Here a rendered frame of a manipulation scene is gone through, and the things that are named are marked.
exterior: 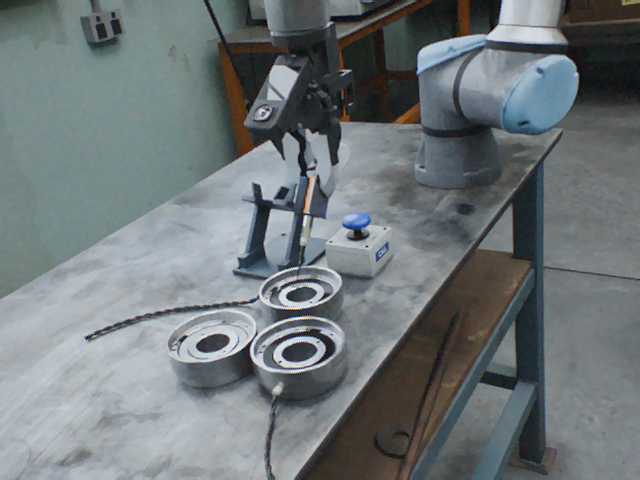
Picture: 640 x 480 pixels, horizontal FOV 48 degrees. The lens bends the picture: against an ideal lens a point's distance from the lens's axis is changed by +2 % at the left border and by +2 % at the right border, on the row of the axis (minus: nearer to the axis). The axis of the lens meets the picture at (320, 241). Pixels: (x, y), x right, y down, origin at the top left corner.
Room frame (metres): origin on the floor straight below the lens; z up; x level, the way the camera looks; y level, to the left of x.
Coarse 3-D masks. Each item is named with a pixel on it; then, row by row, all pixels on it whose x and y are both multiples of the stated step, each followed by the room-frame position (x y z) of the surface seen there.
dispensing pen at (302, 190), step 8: (304, 184) 0.86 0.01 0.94; (304, 192) 0.85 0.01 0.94; (296, 200) 0.85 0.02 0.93; (304, 200) 0.85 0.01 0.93; (296, 208) 0.85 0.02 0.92; (304, 208) 0.84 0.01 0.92; (304, 216) 0.85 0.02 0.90; (312, 216) 0.85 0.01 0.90; (304, 224) 0.84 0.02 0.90; (312, 224) 0.85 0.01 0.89; (304, 232) 0.84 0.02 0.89; (304, 240) 0.83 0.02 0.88; (304, 248) 0.83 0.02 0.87
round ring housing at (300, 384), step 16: (288, 320) 0.70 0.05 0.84; (304, 320) 0.70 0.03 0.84; (320, 320) 0.70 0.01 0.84; (272, 336) 0.69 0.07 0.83; (336, 336) 0.67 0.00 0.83; (256, 352) 0.67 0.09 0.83; (288, 352) 0.67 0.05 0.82; (304, 352) 0.68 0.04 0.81; (320, 352) 0.65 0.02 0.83; (336, 352) 0.63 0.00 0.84; (256, 368) 0.63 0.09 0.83; (320, 368) 0.61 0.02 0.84; (336, 368) 0.62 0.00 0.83; (272, 384) 0.61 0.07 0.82; (288, 384) 0.61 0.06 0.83; (304, 384) 0.60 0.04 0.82; (320, 384) 0.61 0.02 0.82
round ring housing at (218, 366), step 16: (192, 320) 0.74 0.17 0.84; (208, 320) 0.75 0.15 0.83; (224, 320) 0.75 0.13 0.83; (240, 320) 0.74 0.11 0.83; (176, 336) 0.72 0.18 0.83; (208, 336) 0.72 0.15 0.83; (224, 336) 0.72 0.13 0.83; (256, 336) 0.69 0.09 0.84; (176, 352) 0.69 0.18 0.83; (192, 352) 0.69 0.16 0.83; (208, 352) 0.72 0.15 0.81; (224, 352) 0.68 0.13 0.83; (240, 352) 0.66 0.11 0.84; (176, 368) 0.66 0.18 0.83; (192, 368) 0.65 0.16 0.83; (208, 368) 0.65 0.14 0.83; (224, 368) 0.65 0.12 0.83; (240, 368) 0.66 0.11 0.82; (192, 384) 0.66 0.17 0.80; (208, 384) 0.65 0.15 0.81; (224, 384) 0.66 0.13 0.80
